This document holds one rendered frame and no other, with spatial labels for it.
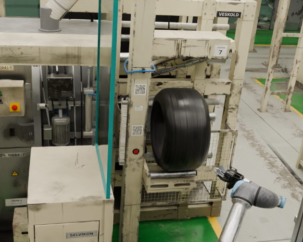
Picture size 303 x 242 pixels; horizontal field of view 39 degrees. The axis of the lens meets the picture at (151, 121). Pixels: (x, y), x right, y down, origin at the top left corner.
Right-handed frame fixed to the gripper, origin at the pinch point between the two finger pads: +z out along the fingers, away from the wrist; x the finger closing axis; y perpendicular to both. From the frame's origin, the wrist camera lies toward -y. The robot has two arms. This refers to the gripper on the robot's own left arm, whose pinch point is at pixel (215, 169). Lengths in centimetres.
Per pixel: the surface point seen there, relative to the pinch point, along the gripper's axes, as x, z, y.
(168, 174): 16.6, 26.6, -8.7
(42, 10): 21, 122, 88
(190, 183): 7.5, 14.3, -19.0
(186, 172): 6.4, 18.3, -10.6
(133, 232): 45, 37, -58
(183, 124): 5.1, 23.9, 32.8
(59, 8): 14, 114, 89
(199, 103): -13.9, 24.1, 36.4
